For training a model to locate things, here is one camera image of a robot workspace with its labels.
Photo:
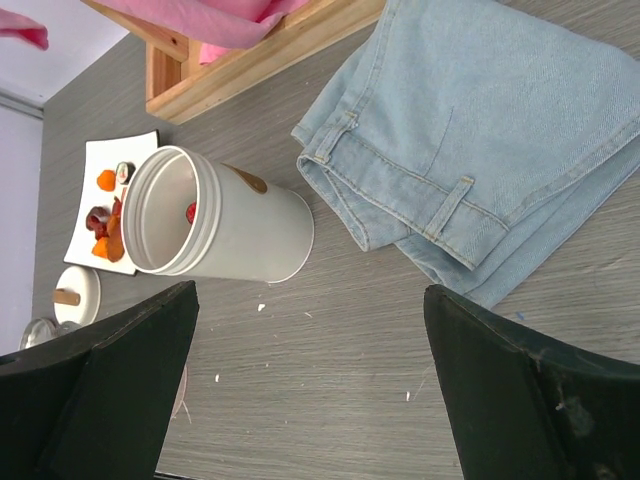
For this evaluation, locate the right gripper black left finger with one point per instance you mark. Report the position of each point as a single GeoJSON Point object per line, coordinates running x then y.
{"type": "Point", "coordinates": [96, 403]}

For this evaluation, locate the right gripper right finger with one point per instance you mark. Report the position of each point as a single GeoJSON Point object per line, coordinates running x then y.
{"type": "Point", "coordinates": [524, 405]}

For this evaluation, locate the tall white cylinder container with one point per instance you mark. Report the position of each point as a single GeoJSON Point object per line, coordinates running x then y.
{"type": "Point", "coordinates": [244, 229]}

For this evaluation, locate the blue denim shorts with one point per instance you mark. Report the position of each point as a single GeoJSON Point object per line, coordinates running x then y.
{"type": "Point", "coordinates": [473, 137]}

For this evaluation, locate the pink metal bowl container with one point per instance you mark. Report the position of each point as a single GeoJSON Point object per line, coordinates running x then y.
{"type": "Point", "coordinates": [181, 393]}

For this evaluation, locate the flat metal inner lid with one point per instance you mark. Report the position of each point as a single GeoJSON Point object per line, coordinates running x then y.
{"type": "Point", "coordinates": [42, 330]}

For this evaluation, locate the pile of food pieces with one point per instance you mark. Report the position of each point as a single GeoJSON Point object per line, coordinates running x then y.
{"type": "Point", "coordinates": [105, 223]}

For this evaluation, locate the white square plate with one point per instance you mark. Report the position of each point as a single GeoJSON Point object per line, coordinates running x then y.
{"type": "Point", "coordinates": [103, 155]}

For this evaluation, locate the wooden clothes rack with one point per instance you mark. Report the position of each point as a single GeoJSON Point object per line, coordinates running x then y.
{"type": "Point", "coordinates": [179, 88]}

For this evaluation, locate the pink hanging shirt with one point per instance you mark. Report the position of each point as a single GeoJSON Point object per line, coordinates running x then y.
{"type": "Point", "coordinates": [219, 25]}

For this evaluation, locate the white lid with brown strap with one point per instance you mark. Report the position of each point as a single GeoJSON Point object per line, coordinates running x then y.
{"type": "Point", "coordinates": [77, 296]}

